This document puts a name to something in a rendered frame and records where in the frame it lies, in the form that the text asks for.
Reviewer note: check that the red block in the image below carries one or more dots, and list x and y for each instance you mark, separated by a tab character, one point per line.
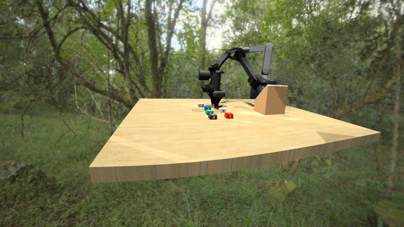
228	115

